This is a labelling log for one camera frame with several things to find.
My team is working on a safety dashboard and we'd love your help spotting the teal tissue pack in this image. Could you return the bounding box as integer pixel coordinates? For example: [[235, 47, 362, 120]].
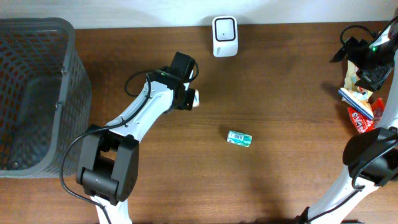
[[227, 131, 252, 147]]

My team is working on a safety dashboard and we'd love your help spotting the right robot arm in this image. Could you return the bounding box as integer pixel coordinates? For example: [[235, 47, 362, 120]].
[[294, 17, 397, 224]]

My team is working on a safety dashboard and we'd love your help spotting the white barcode scanner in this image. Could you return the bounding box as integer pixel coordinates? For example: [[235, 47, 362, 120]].
[[212, 16, 239, 57]]

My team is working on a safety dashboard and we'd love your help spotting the yellow wet wipes pack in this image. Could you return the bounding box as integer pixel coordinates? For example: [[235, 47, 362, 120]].
[[338, 60, 374, 120]]

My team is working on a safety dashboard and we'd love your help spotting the red snack bag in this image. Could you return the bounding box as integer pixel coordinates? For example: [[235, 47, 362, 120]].
[[348, 98, 385, 133]]

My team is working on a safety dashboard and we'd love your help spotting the orange tissue pack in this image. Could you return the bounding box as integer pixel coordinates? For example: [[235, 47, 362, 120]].
[[192, 90, 200, 108]]

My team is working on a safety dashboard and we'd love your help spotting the grey plastic mesh basket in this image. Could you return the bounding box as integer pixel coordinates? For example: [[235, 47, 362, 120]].
[[1, 18, 92, 179]]

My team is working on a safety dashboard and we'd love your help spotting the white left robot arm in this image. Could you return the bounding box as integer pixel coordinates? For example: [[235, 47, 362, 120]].
[[76, 52, 199, 223]]

